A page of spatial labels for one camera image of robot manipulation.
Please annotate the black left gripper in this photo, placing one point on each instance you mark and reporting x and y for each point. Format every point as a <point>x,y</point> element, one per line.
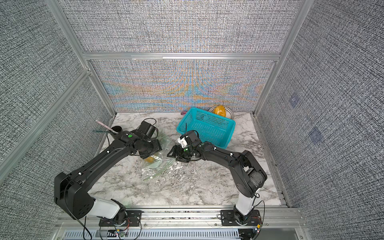
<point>157,148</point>

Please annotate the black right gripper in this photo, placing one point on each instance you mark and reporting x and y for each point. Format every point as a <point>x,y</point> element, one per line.
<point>175,148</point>

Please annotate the yellow toy pineapple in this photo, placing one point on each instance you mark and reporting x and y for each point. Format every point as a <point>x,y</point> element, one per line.
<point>152,159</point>

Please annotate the clear zip-top bag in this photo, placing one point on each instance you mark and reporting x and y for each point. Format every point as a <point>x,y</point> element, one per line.
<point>150,171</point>

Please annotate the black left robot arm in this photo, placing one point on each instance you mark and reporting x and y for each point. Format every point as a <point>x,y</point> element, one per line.
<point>71,191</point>

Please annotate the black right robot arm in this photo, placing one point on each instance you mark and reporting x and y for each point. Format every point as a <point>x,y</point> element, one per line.
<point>247,173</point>

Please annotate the teal plastic perforated basket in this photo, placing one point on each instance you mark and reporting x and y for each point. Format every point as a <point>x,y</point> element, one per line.
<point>212,128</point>

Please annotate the green pen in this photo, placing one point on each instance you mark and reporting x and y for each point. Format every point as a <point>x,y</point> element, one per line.
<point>98,131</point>

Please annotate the orange round fruit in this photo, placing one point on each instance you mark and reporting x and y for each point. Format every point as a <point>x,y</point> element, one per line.
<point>220,110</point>

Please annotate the patterned black white bowl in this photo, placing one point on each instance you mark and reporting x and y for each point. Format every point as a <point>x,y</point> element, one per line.
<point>230,113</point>

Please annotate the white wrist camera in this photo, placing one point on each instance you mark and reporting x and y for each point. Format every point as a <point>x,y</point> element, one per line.
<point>182,141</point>

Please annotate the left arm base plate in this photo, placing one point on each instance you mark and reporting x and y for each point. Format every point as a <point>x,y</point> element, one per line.
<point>131,218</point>

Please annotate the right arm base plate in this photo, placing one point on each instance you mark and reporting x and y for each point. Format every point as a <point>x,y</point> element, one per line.
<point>235,218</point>

